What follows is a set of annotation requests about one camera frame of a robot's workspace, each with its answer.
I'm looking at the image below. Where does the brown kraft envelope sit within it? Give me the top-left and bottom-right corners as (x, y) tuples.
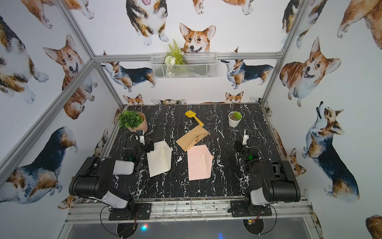
(176, 125), (210, 151)

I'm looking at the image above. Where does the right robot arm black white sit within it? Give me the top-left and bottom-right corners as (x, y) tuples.
(234, 139), (301, 206)

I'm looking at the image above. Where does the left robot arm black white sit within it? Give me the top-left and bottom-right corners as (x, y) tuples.
(69, 130), (154, 212)

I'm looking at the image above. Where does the white cream envelope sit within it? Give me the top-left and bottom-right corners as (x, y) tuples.
(147, 140), (172, 177)

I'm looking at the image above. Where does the pink envelope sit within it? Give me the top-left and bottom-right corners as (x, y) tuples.
(187, 145), (214, 181)

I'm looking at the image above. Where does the green plant in terracotta pot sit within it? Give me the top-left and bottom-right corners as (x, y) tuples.
(118, 110), (148, 133)

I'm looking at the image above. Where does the small plant in white pot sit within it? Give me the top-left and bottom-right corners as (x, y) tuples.
(228, 112), (242, 127)

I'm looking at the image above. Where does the yellow toy shovel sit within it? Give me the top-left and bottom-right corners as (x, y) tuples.
(185, 111), (205, 127)

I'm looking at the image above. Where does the fern and white flower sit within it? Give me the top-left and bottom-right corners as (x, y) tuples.
(164, 40), (187, 78)

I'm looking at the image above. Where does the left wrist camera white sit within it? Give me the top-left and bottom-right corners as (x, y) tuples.
(136, 129), (146, 145)

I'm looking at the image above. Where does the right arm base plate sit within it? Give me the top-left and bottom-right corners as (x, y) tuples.
(228, 200), (273, 218)

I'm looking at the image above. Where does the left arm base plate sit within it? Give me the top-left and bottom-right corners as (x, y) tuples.
(108, 203), (152, 221)

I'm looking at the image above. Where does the white wire wall basket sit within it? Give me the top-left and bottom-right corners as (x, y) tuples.
(150, 53), (217, 79)

